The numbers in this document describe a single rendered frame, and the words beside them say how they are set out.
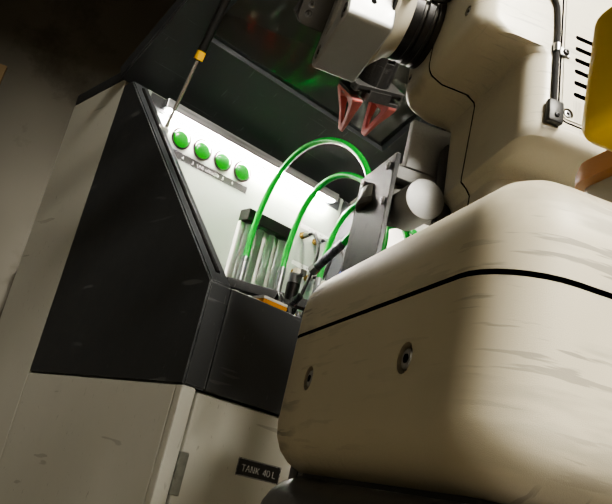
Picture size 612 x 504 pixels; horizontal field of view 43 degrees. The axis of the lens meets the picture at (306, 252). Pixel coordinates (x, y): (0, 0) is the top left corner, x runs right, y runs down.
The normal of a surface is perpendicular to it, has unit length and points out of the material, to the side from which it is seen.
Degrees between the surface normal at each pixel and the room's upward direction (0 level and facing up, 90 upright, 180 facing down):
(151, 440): 90
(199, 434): 90
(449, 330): 90
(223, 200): 90
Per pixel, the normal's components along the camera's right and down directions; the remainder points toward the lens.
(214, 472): 0.65, -0.08
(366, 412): -0.92, -0.29
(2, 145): 0.32, -0.22
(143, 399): -0.73, -0.36
